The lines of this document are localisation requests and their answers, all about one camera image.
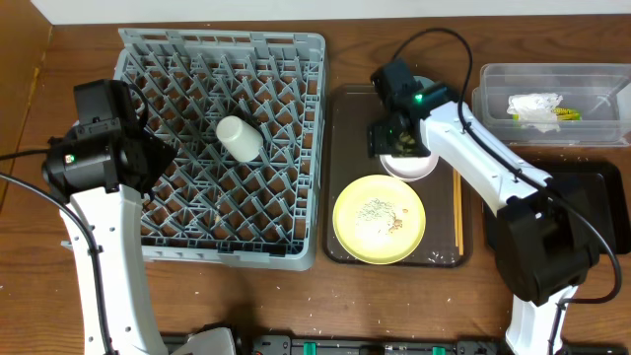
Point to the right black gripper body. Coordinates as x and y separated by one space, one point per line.
383 139

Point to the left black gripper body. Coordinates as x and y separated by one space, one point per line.
155 154

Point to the white napkin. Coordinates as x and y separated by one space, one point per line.
535 110

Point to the white cup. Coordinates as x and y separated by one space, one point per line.
240 139

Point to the yellow green snack wrapper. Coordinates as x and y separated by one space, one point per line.
566 114

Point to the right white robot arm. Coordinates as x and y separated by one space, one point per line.
543 249

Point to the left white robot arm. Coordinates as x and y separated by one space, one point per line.
104 230

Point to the grey dishwasher rack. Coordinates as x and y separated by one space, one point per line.
207 206

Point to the light blue bowl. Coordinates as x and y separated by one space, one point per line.
424 84

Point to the right wooden chopstick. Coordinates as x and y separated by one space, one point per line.
461 247

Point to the clear plastic bin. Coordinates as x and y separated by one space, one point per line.
598 93

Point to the yellow plate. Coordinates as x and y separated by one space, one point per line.
379 219

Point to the dark brown serving tray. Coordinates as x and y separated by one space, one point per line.
354 108

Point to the black tray bin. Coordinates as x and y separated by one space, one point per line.
603 185

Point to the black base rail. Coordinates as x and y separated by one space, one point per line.
284 343

